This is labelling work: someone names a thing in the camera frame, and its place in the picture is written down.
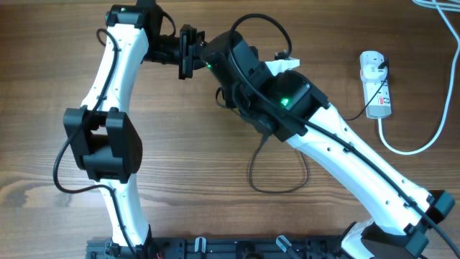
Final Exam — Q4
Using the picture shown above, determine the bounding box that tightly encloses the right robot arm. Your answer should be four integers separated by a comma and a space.
200, 32, 454, 258

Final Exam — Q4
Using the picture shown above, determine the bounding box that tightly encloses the white power strip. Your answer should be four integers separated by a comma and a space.
359, 50, 392, 119

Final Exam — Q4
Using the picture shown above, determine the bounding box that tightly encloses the white power strip cord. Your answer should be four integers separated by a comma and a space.
377, 0, 460, 156

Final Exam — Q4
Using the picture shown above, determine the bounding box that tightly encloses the white charger plug adapter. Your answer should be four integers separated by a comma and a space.
360, 63, 387, 83

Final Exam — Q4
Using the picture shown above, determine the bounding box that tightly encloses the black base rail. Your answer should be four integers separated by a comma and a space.
86, 235, 350, 259

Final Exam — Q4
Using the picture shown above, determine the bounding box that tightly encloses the black charger cable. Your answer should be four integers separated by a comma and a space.
248, 57, 390, 194

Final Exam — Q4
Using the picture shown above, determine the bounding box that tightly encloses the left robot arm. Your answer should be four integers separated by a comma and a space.
52, 1, 207, 258

